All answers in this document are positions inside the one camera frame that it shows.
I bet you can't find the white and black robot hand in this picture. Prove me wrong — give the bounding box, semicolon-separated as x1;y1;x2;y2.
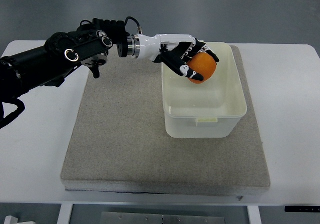
117;34;219;81

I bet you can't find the orange fruit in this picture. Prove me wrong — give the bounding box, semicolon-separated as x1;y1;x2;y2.
187;52;217;84

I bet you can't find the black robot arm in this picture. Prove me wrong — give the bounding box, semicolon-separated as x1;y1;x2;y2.
0;16;139;127

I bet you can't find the white plastic box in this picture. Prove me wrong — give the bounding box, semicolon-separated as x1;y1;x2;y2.
161;42;247;138

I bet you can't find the grey foam mat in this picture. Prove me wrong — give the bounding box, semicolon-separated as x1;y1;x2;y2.
60;45;270;196

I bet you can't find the grey metal plate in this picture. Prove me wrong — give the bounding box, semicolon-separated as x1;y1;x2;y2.
100;212;226;224

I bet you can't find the black table control panel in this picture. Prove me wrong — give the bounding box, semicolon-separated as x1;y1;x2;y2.
284;206;320;213

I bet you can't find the white object on floor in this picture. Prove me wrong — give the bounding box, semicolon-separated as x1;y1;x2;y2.
4;216;36;224

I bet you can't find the white table frame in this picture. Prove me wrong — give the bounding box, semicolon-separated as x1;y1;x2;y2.
56;204;262;224

